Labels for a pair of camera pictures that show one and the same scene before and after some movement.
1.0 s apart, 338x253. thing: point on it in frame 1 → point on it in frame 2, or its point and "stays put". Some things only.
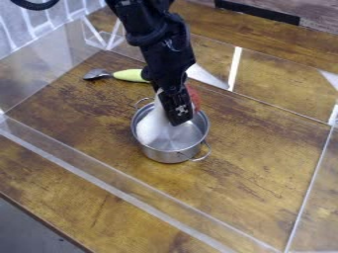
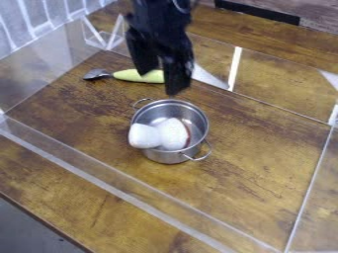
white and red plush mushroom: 154,126 → 166,133
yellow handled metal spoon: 133,75 stays put
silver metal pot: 186,144 stays put
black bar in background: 272,15 stays put
